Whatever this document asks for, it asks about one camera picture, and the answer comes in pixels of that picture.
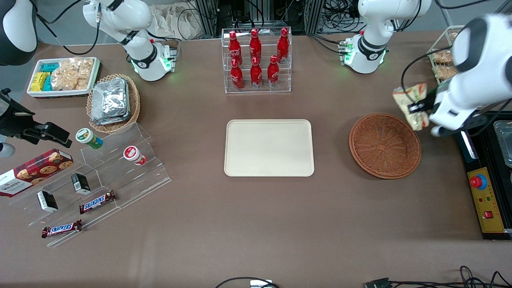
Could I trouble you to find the clear plastic container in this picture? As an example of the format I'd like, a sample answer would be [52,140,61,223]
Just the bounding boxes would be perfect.
[494,120,512,169]

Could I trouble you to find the black looped table cable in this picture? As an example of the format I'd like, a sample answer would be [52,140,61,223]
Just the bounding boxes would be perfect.
[215,276,281,288]

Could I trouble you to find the black and yellow control box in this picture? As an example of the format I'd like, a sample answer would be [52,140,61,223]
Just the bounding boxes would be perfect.
[456,124,512,241]

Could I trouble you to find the red cola bottle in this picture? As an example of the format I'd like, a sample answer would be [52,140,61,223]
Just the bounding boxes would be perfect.
[277,28,290,64]
[250,57,263,89]
[249,29,262,64]
[228,31,242,66]
[230,59,244,90]
[267,55,280,88]

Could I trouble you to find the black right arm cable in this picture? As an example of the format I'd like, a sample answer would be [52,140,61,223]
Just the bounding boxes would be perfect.
[35,0,101,56]

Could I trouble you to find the silver foil packet stack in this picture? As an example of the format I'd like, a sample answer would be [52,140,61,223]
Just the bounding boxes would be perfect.
[91,78,131,126]

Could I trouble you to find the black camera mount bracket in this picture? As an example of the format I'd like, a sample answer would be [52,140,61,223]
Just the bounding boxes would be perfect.
[456,102,512,133]

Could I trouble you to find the white rectangular snack tray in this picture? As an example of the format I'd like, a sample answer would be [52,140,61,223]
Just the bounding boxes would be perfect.
[26,57,101,98]

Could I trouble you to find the clear acrylic stepped shelf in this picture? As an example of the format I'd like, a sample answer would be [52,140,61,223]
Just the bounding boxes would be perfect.
[9,158,121,248]
[80,122,173,211]

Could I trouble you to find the round brown wicker basket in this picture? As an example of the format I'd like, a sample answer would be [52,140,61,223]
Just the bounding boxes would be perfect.
[349,113,422,180]

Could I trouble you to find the tangled black cable bundle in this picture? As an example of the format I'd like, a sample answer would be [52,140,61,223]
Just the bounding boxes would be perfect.
[319,0,365,33]

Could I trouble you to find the small black box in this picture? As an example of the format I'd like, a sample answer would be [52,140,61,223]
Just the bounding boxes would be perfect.
[36,190,59,213]
[71,172,92,196]

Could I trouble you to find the yellow snack packet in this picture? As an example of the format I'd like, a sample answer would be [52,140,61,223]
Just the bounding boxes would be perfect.
[31,72,51,92]

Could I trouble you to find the beige plastic tray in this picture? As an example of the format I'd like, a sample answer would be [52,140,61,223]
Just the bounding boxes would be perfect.
[224,119,315,177]

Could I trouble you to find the red tartan cookie box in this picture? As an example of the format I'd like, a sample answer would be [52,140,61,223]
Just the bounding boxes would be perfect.
[0,148,75,198]

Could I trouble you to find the bagged bread snack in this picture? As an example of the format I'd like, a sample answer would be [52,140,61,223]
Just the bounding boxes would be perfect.
[431,48,455,64]
[434,64,458,80]

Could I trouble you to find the beige cloth bags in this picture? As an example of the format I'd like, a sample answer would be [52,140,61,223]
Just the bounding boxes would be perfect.
[151,3,201,41]

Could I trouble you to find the Snickers chocolate bar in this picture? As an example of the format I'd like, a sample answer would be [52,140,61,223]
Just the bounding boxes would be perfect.
[78,190,117,215]
[41,219,83,239]

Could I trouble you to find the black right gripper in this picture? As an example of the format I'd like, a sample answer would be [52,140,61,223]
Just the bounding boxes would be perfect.
[0,90,73,148]

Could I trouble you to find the clear acrylic bottle rack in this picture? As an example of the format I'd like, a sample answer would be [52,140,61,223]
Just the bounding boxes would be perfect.
[221,27,293,94]

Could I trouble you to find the oval tan wicker basket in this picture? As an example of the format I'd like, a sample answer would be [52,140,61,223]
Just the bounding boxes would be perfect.
[86,73,141,134]

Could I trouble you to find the red lidded cup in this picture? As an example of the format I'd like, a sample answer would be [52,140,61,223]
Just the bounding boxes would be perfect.
[122,145,147,166]

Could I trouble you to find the black cable with connector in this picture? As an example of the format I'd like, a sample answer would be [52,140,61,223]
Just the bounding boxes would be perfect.
[364,265,512,288]

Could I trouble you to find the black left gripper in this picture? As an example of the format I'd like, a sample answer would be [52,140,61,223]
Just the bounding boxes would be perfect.
[407,82,447,116]

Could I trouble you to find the triangle sandwich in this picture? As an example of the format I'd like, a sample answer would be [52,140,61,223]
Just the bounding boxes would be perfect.
[392,82,431,132]

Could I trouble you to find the green lidded cup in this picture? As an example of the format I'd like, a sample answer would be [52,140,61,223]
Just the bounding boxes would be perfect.
[75,128,104,150]

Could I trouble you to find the clear bag of crackers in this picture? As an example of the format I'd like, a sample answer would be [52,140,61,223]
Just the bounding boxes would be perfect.
[51,57,95,91]

